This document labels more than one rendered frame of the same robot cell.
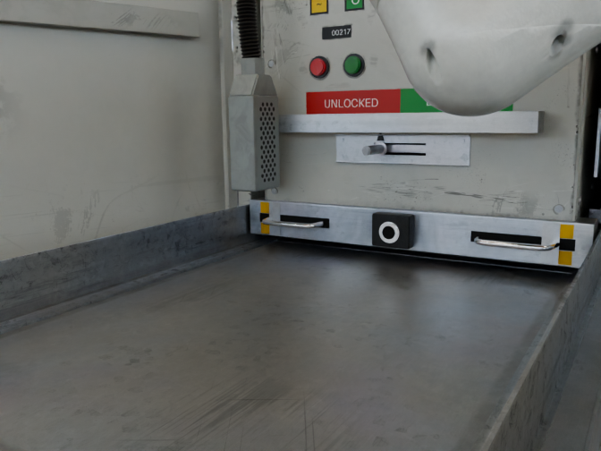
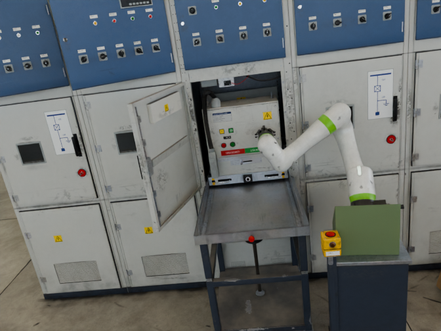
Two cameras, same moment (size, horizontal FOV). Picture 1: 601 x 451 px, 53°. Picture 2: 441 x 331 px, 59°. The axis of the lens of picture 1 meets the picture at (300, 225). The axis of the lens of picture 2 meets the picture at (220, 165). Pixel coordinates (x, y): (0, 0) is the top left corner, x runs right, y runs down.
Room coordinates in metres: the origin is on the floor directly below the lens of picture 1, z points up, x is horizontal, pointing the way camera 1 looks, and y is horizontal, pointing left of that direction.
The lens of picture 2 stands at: (-1.26, 1.06, 1.90)
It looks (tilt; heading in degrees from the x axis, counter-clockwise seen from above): 20 degrees down; 335
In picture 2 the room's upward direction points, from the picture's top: 8 degrees counter-clockwise
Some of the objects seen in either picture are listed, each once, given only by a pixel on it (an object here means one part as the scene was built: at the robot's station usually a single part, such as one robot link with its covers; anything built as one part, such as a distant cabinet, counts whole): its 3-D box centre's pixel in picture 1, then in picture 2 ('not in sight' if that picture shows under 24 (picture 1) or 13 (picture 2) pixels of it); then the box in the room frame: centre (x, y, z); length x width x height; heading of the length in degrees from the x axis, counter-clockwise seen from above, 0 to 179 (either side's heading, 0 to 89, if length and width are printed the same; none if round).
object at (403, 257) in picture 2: not in sight; (363, 245); (0.01, -0.28, 0.74); 0.37 x 0.32 x 0.02; 54
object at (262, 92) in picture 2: not in sight; (241, 102); (1.46, -0.48, 1.28); 0.58 x 0.02 x 0.19; 59
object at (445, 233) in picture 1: (402, 226); (247, 176); (0.92, -0.16, 0.89); 0.54 x 0.05 x 0.06; 59
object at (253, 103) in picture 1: (256, 132); (213, 164); (0.95, 0.07, 1.04); 0.08 x 0.05 x 0.17; 149
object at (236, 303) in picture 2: not in sight; (255, 257); (0.64, 0.01, 0.46); 0.64 x 0.58 x 0.66; 149
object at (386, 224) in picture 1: (392, 230); (247, 178); (0.88, -0.14, 0.90); 0.06 x 0.03 x 0.05; 59
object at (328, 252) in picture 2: not in sight; (331, 243); (-0.01, -0.05, 0.85); 0.08 x 0.08 x 0.10; 59
